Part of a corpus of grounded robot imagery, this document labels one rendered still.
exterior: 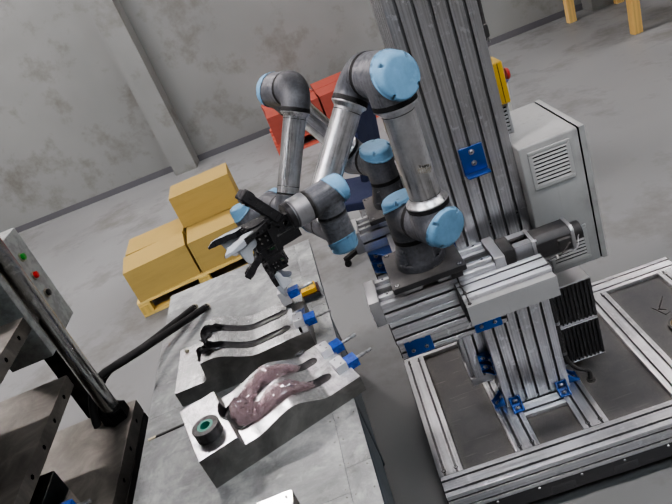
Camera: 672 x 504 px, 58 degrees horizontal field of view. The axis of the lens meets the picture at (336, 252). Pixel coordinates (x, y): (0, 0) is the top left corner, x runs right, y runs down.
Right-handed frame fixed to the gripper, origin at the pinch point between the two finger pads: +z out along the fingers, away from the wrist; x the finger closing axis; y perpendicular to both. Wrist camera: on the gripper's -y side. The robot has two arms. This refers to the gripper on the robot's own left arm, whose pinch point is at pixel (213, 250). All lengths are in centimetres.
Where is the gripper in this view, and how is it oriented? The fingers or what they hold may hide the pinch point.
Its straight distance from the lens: 138.5
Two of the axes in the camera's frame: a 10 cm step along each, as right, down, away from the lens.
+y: 4.1, 8.5, 3.3
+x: -4.3, -1.3, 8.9
